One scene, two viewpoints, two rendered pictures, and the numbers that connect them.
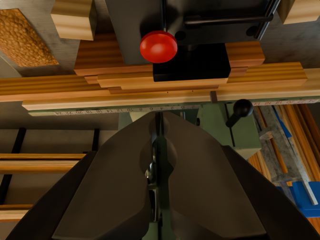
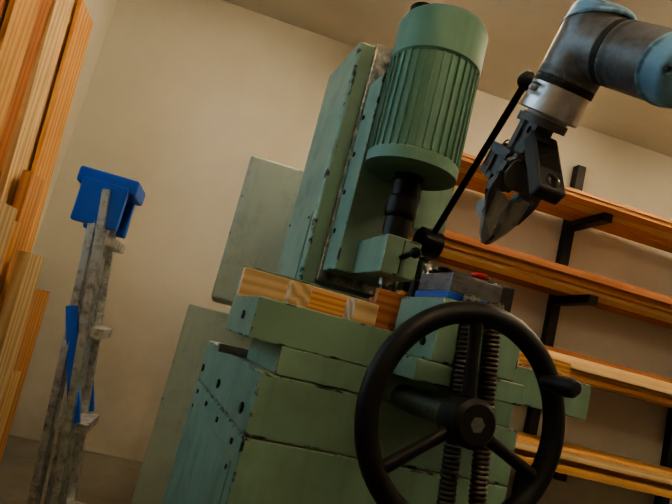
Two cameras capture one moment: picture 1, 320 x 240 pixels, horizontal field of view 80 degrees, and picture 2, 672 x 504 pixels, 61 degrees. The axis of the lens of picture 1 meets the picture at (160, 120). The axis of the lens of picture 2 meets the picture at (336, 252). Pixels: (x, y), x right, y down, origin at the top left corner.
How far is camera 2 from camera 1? 88 cm
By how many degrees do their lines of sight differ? 39
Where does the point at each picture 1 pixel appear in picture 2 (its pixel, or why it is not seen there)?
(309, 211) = (119, 184)
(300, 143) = not seen: outside the picture
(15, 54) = not seen: hidden behind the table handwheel
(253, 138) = (391, 241)
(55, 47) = not seen: hidden behind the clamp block
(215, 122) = (410, 262)
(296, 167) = (100, 250)
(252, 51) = (385, 297)
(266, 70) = (327, 309)
